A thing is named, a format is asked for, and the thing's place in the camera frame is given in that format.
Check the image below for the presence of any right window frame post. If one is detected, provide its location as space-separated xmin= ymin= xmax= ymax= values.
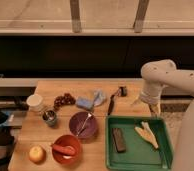
xmin=133 ymin=0 xmax=149 ymax=33

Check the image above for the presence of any green plastic tray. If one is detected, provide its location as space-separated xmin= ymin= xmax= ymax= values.
xmin=105 ymin=116 xmax=173 ymax=171

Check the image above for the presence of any window frame post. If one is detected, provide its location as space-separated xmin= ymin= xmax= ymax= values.
xmin=133 ymin=0 xmax=149 ymax=33
xmin=70 ymin=0 xmax=82 ymax=33

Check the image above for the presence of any white cup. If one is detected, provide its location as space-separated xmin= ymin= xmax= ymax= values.
xmin=26 ymin=94 xmax=43 ymax=112

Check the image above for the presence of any silver fork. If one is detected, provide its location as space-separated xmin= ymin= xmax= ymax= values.
xmin=77 ymin=113 xmax=92 ymax=136

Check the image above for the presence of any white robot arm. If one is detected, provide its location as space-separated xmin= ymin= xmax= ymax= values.
xmin=132 ymin=59 xmax=194 ymax=171

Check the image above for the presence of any light blue crumpled cloth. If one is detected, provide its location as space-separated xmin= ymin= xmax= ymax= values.
xmin=93 ymin=90 xmax=106 ymax=106

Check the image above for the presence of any red sausage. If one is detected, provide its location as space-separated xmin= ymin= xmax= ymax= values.
xmin=51 ymin=144 xmax=75 ymax=156

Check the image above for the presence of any small metal cup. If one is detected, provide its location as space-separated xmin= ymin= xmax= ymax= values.
xmin=42 ymin=110 xmax=57 ymax=127

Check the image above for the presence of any yellow apple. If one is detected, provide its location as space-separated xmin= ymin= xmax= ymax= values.
xmin=29 ymin=146 xmax=45 ymax=163

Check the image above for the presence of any bunch of dark grapes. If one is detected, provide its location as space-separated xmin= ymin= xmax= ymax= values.
xmin=54 ymin=93 xmax=76 ymax=111

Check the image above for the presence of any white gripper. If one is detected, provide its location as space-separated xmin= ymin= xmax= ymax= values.
xmin=131 ymin=91 xmax=161 ymax=117

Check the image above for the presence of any red bowl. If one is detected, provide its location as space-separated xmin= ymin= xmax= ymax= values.
xmin=51 ymin=135 xmax=82 ymax=165

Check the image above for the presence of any dark brown rectangular block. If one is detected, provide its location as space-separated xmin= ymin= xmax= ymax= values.
xmin=112 ymin=128 xmax=126 ymax=153

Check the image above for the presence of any left window frame post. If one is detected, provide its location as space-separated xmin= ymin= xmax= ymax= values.
xmin=70 ymin=0 xmax=82 ymax=33

